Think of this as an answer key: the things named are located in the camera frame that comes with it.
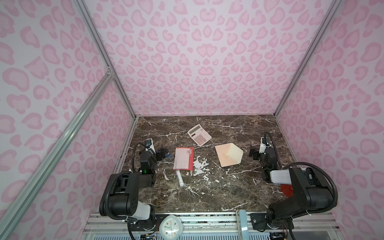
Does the pink red-bordered letter paper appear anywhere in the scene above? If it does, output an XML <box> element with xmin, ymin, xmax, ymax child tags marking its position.
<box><xmin>173</xmin><ymin>148</ymin><xmax>194</xmax><ymax>171</ymax></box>

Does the peach envelope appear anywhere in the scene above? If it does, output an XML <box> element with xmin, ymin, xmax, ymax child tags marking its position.
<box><xmin>215</xmin><ymin>143</ymin><xmax>244</xmax><ymax>167</ymax></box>

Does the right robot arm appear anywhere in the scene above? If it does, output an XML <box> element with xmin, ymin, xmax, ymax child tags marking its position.
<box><xmin>249</xmin><ymin>147</ymin><xmax>338</xmax><ymax>233</ymax></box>

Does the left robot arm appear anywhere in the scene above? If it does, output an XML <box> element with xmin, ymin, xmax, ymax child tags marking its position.
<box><xmin>99</xmin><ymin>149</ymin><xmax>168</xmax><ymax>231</ymax></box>

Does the white glue stick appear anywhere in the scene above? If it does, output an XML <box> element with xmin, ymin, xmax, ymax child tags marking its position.
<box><xmin>176</xmin><ymin>170</ymin><xmax>185</xmax><ymax>187</ymax></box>

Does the pink calculator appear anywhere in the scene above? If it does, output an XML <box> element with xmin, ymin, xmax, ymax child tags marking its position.
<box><xmin>188</xmin><ymin>124</ymin><xmax>212</xmax><ymax>147</ymax></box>

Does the red pencil cup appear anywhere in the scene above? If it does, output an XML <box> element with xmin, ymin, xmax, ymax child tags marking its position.
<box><xmin>281</xmin><ymin>185</ymin><xmax>294</xmax><ymax>198</ymax></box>

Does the light blue tape strip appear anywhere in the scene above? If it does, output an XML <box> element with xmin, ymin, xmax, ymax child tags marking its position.
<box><xmin>236</xmin><ymin>210</ymin><xmax>250</xmax><ymax>240</ymax></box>

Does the white desk clock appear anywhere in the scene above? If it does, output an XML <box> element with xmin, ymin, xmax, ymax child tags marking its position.
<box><xmin>159</xmin><ymin>215</ymin><xmax>183</xmax><ymax>240</ymax></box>

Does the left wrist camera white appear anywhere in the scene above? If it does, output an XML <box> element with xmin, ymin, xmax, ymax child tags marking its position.
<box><xmin>145</xmin><ymin>139</ymin><xmax>156</xmax><ymax>155</ymax></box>

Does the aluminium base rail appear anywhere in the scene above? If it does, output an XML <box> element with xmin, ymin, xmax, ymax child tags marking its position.
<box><xmin>81</xmin><ymin>212</ymin><xmax>344</xmax><ymax>240</ymax></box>

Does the aluminium frame strut left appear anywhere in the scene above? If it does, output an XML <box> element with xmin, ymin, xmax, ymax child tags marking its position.
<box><xmin>73</xmin><ymin>0</ymin><xmax>137</xmax><ymax>119</ymax></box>

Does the aluminium frame strut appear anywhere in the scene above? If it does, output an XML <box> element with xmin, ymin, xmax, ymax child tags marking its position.
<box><xmin>274</xmin><ymin>0</ymin><xmax>344</xmax><ymax>118</ymax></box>
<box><xmin>73</xmin><ymin>0</ymin><xmax>137</xmax><ymax>119</ymax></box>

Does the aluminium diagonal frame bar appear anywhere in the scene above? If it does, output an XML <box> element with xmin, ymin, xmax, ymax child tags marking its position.
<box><xmin>1</xmin><ymin>71</ymin><xmax>113</xmax><ymax>240</ymax></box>

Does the aluminium frame strut right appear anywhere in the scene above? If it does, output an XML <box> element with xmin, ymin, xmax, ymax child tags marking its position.
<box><xmin>274</xmin><ymin>0</ymin><xmax>344</xmax><ymax>118</ymax></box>

